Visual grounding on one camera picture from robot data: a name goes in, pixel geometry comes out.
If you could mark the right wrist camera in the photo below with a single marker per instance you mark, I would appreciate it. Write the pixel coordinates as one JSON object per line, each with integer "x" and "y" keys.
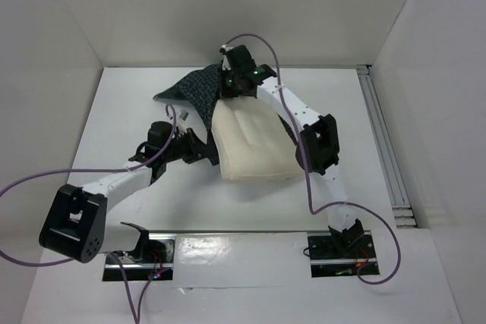
{"x": 225, "y": 63}

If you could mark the dark checked pillowcase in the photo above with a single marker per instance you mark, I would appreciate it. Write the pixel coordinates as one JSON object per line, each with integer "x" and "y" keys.
{"x": 201, "y": 89}

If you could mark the cream pillow with bear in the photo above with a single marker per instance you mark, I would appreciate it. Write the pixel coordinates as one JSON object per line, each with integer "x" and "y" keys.
{"x": 251, "y": 141}

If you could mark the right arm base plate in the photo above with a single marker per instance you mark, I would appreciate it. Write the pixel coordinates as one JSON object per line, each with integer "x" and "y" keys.
{"x": 326, "y": 261}

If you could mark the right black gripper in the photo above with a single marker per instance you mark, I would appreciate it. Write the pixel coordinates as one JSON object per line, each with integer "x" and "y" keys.
{"x": 231, "y": 89}

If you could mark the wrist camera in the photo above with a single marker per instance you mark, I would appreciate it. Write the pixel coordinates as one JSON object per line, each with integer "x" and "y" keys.
{"x": 183, "y": 115}
{"x": 225, "y": 63}

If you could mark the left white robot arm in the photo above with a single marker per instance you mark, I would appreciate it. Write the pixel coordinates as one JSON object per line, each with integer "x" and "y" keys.
{"x": 75, "y": 226}

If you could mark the aluminium rail frame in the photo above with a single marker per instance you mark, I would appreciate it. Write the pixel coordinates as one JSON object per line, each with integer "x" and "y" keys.
{"x": 401, "y": 207}

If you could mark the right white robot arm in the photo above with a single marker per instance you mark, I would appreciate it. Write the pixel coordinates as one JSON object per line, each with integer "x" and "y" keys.
{"x": 317, "y": 150}

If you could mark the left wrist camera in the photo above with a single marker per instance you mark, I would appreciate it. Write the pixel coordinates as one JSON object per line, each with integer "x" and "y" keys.
{"x": 183, "y": 115}

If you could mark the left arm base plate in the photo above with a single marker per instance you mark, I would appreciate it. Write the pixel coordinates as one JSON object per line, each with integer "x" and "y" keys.
{"x": 152, "y": 259}

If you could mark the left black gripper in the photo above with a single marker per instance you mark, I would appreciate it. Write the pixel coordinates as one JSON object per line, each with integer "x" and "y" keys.
{"x": 197, "y": 149}

